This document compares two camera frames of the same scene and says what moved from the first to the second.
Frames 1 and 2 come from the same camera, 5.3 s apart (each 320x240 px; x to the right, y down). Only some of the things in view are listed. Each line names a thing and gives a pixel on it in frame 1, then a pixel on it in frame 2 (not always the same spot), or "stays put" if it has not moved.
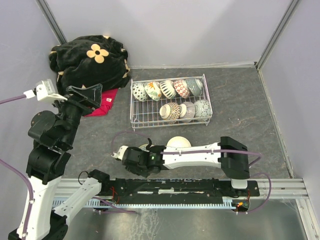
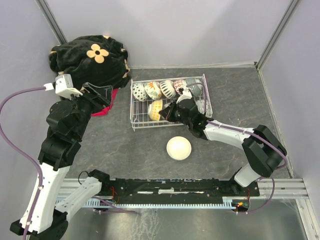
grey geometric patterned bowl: (195, 85) stays put
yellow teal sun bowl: (143, 147) -> (153, 109)
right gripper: (135, 170) -> (167, 113)
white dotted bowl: (139, 92) stays put
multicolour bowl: (202, 108) stays put
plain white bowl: (179, 141) stays put
